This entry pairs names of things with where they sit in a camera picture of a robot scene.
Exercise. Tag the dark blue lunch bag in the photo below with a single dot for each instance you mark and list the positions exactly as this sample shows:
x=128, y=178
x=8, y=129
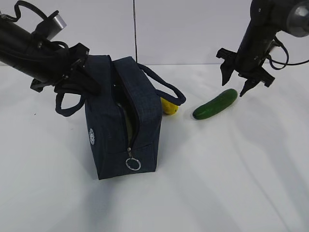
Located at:
x=123, y=81

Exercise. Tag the glass container green lid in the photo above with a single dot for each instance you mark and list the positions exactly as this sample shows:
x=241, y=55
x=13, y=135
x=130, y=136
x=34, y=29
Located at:
x=130, y=121

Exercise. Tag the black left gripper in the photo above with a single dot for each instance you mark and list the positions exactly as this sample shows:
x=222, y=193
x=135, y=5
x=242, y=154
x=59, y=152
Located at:
x=55, y=64

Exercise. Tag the yellow lemon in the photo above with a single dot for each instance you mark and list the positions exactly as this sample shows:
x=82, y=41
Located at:
x=168, y=107

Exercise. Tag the green cucumber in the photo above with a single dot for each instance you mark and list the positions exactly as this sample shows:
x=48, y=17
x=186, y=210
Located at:
x=216, y=105

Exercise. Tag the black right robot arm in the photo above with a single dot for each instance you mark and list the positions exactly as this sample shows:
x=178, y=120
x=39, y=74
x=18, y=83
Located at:
x=290, y=16

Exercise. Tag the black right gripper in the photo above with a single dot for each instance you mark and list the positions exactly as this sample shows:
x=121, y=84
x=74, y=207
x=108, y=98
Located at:
x=251, y=54

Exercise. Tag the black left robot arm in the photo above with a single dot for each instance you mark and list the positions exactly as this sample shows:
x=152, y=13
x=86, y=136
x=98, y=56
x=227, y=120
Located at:
x=14, y=46

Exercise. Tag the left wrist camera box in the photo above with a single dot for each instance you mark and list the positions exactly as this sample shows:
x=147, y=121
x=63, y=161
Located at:
x=51, y=26

